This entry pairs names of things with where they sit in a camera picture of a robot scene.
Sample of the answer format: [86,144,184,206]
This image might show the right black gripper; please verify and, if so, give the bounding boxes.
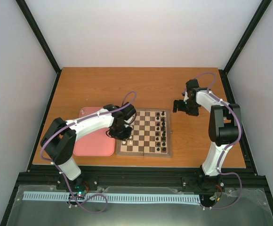
[173,100,199,117]

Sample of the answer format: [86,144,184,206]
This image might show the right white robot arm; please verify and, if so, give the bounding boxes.
[173,79,242,176]

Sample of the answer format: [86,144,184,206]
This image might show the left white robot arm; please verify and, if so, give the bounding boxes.
[40,103,136,190]

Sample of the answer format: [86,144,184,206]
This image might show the wooden chess board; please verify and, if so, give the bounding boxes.
[116,108,172,158]

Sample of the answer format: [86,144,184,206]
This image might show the pink plastic tray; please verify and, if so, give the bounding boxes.
[72,106,116,157]

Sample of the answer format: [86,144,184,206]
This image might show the black aluminium frame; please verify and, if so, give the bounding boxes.
[1,0,273,226]

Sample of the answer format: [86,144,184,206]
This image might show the light blue cable duct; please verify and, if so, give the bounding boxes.
[22,191,200,205]

